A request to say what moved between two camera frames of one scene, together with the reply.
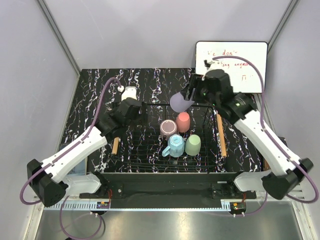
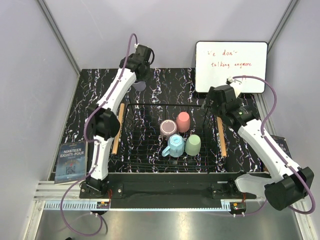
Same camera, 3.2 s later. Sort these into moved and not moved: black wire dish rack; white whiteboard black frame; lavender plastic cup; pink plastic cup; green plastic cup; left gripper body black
Moved: lavender plastic cup; left gripper body black
Not moved: white whiteboard black frame; pink plastic cup; black wire dish rack; green plastic cup
